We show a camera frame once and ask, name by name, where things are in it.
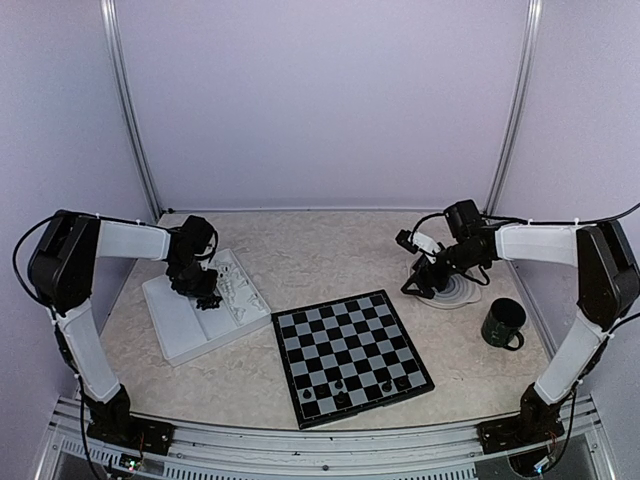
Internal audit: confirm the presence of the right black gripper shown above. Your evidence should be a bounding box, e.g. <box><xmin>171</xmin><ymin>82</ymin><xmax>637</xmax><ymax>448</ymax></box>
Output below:
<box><xmin>402</xmin><ymin>240</ymin><xmax>485</xmax><ymax>298</ymax></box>

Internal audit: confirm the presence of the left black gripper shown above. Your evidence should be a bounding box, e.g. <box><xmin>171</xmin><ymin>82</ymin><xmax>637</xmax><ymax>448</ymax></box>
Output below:
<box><xmin>169</xmin><ymin>257</ymin><xmax>219</xmax><ymax>299</ymax></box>

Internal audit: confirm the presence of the white plastic tray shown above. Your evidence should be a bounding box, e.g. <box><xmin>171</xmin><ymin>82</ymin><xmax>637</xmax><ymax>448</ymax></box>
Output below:
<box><xmin>143</xmin><ymin>249</ymin><xmax>271</xmax><ymax>367</ymax></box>

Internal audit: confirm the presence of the black white chessboard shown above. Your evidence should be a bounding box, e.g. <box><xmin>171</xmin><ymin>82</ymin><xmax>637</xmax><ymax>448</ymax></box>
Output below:
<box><xmin>271</xmin><ymin>290</ymin><xmax>435</xmax><ymax>430</ymax></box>

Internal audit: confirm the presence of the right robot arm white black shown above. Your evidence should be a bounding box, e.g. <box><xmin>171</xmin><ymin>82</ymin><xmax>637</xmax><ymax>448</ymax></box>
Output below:
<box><xmin>395</xmin><ymin>199</ymin><xmax>639</xmax><ymax>453</ymax></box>

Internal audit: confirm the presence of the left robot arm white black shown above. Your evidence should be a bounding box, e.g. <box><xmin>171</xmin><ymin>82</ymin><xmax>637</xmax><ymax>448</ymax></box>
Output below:
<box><xmin>16</xmin><ymin>210</ymin><xmax>222</xmax><ymax>455</ymax></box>

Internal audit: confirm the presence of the pile of black chess pieces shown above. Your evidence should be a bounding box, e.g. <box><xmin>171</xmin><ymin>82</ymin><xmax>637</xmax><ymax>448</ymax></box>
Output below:
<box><xmin>196</xmin><ymin>294</ymin><xmax>222</xmax><ymax>311</ymax></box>

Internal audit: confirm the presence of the pile of white chess pieces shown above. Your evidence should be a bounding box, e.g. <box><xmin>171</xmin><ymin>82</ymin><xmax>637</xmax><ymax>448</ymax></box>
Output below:
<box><xmin>214</xmin><ymin>261</ymin><xmax>267</xmax><ymax>326</ymax></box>

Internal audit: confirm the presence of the grey spiral collapsible bowl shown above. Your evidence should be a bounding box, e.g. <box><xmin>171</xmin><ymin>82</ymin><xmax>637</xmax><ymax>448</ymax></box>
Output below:
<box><xmin>417</xmin><ymin>265</ymin><xmax>482</xmax><ymax>310</ymax></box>

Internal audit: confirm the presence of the dark green mug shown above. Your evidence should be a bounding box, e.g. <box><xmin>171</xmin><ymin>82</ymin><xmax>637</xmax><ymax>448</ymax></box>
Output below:
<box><xmin>481</xmin><ymin>298</ymin><xmax>526</xmax><ymax>351</ymax></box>

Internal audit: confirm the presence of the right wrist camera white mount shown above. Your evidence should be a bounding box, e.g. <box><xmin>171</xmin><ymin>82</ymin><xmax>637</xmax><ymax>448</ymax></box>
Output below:
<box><xmin>395</xmin><ymin>230</ymin><xmax>442</xmax><ymax>255</ymax></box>

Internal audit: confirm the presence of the aluminium front frame rail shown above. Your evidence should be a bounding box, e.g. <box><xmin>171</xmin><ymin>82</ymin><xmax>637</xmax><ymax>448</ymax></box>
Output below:
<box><xmin>33</xmin><ymin>397</ymin><xmax>618</xmax><ymax>479</ymax></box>

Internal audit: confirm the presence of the left aluminium corner post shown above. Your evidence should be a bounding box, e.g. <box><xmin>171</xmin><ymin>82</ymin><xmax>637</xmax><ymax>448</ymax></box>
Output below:
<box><xmin>100</xmin><ymin>0</ymin><xmax>163</xmax><ymax>221</ymax></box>

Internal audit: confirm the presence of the aluminium corner post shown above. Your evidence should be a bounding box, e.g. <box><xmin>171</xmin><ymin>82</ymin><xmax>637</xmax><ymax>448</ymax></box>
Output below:
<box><xmin>100</xmin><ymin>0</ymin><xmax>163</xmax><ymax>221</ymax></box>
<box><xmin>484</xmin><ymin>0</ymin><xmax>544</xmax><ymax>214</ymax></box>

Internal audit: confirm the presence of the right aluminium corner post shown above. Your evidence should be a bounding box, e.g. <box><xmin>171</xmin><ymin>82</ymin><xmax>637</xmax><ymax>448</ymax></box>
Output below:
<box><xmin>484</xmin><ymin>0</ymin><xmax>544</xmax><ymax>214</ymax></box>

